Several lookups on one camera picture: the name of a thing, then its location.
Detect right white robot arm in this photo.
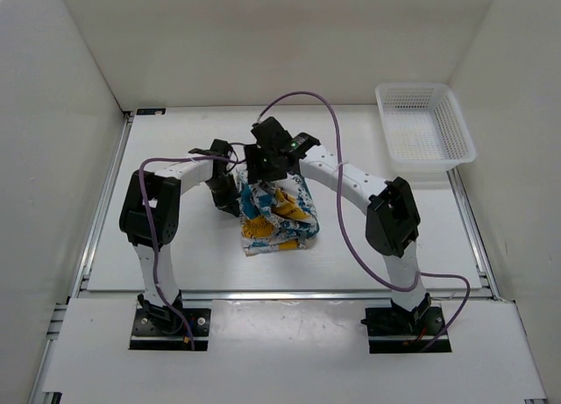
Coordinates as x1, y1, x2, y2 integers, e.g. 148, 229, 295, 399
245, 117, 430, 334

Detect white patterned printed shorts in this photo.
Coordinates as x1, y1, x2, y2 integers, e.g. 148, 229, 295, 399
234, 167, 320, 256

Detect white perforated plastic basket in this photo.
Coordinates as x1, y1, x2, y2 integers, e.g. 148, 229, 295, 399
375, 82, 477, 177

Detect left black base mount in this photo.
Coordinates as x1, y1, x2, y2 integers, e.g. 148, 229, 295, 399
129, 294, 211, 351

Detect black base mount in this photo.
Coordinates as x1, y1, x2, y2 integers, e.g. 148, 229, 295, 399
360, 306, 451, 354
129, 294, 211, 351

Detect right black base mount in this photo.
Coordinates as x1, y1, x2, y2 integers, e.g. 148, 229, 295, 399
360, 306, 451, 354

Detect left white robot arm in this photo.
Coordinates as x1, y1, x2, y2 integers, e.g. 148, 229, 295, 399
119, 139, 240, 334

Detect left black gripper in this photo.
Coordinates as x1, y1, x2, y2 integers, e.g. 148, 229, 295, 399
204, 173, 240, 216

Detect small black label plate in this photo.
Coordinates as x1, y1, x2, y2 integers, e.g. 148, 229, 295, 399
136, 108, 167, 116

